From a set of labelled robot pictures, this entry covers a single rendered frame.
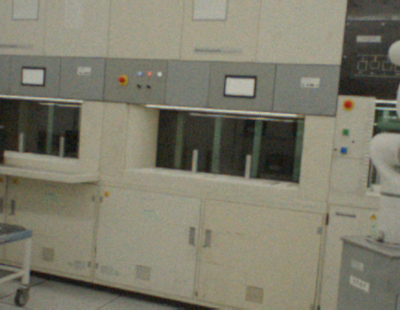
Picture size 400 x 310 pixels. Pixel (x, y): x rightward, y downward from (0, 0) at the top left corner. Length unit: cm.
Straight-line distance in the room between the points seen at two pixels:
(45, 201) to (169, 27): 146
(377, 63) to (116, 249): 197
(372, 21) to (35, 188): 244
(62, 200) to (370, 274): 220
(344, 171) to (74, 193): 179
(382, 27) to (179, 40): 119
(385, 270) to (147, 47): 199
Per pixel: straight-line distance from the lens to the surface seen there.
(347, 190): 250
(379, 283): 170
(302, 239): 256
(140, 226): 292
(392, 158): 175
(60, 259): 333
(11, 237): 285
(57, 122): 385
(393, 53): 188
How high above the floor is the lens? 111
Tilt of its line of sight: 4 degrees down
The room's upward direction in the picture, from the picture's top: 5 degrees clockwise
